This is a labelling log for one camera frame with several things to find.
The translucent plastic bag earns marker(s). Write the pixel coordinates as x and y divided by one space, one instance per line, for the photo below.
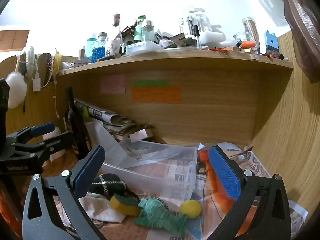
102 135

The small white box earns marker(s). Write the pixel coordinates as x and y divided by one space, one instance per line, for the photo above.
142 135

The clear jar with brown sticks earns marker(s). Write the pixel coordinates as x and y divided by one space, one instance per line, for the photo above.
251 31

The white printed cup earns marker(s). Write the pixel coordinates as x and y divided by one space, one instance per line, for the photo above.
113 47

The orange sticky note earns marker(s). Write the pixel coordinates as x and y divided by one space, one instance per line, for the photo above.
156 94

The white fluffy earmuffs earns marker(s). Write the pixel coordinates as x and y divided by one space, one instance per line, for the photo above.
16 90

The stack of folded newspapers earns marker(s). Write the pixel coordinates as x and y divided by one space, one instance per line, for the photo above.
110 116

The brown curtain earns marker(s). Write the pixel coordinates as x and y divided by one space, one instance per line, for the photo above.
305 42

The translucent white lidded box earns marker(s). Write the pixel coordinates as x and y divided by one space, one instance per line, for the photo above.
145 48

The green sticky note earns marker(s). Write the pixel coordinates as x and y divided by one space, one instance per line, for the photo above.
151 83

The white foam block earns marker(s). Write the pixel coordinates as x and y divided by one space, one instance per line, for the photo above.
213 38

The pink sticky note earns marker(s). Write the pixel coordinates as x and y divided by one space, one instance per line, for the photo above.
113 84

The clear glass perfume bottle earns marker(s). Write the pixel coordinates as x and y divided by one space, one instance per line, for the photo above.
147 32

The newspaper sheet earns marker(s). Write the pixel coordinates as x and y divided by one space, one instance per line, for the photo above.
255 165

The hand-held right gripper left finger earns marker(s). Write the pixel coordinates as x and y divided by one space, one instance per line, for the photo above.
88 172

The yellow green sponge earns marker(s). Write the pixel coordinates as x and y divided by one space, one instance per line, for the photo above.
120 205

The orange marker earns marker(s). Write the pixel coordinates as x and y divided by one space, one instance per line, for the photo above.
248 44

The white charger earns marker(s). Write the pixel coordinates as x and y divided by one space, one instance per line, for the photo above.
36 84

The wooden shelf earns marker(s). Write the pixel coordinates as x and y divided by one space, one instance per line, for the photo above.
200 62

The glass bottle with cork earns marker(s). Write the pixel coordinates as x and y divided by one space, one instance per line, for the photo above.
116 20

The clear plastic container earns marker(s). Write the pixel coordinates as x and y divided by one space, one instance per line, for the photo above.
162 180

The teal knit cloth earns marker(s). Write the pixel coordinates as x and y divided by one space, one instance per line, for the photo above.
155 217

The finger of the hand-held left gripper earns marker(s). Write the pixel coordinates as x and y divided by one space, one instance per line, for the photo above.
42 128
57 142

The clear acrylic organizer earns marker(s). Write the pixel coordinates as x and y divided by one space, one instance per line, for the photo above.
200 25

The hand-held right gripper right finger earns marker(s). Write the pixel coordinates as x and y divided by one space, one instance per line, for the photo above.
223 172

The glass bowl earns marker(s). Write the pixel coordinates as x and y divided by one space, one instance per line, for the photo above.
240 36

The black pen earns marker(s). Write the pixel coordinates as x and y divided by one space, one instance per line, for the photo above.
108 57

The dark glass bottle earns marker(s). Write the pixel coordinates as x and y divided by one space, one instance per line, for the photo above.
75 125

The yellow foam ball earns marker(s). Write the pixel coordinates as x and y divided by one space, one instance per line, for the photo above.
190 208

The white cloth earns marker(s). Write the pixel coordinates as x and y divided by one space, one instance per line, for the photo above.
100 210

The light blue clear bottle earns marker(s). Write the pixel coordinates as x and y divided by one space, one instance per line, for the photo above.
90 47

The blue bead bottle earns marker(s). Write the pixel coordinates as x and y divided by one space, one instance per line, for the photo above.
98 51

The green pump bottle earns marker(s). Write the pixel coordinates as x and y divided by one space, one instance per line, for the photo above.
138 32

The patterned headband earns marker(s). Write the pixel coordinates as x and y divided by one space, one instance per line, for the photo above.
47 65

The blue box device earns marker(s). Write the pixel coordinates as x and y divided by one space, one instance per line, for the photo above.
271 42

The brown vintage print paper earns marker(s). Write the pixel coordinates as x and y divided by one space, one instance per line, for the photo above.
130 227

